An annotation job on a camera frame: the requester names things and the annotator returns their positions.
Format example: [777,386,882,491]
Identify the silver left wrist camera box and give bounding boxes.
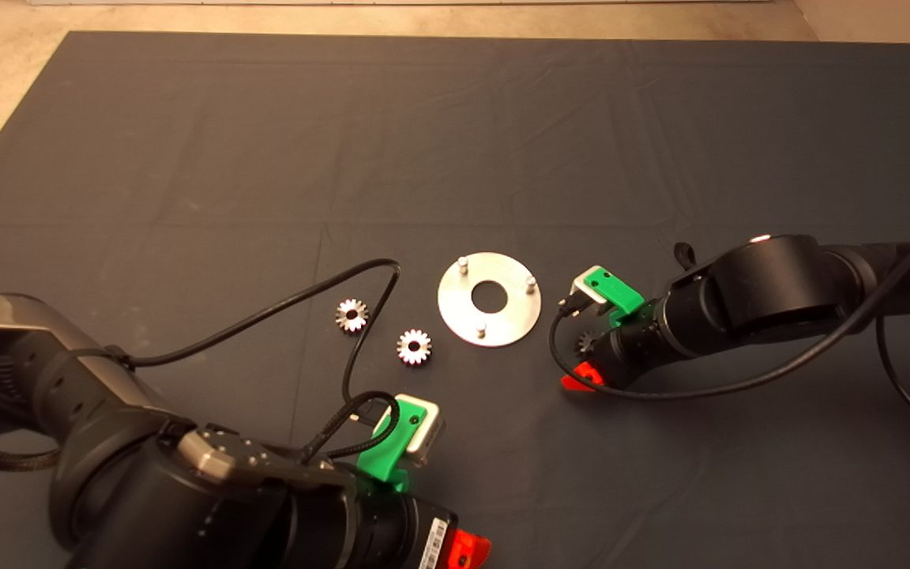
[372,393,444,467]

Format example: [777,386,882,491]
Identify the green right camera mount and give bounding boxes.
[585,267,645,326]

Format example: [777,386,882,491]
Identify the black left camera cable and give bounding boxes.
[107,258,402,428]

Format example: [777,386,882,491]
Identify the dark grey table cloth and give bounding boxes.
[0,30,910,569]

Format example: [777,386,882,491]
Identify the round metal carrier plate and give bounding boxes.
[437,252,543,348]

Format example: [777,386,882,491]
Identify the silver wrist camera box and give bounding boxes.
[570,265,610,317]
[372,393,444,467]

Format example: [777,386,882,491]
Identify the braided black arm cable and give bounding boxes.
[297,390,402,467]

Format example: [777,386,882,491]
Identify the green left camera mount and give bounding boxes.
[356,398,428,492]

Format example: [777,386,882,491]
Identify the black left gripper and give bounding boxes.
[344,482,493,569]

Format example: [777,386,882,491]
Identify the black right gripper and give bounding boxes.
[562,299,681,392]

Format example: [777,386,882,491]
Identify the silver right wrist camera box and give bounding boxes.
[570,265,610,317]

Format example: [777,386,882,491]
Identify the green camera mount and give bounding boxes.
[585,267,645,326]
[356,398,428,492]

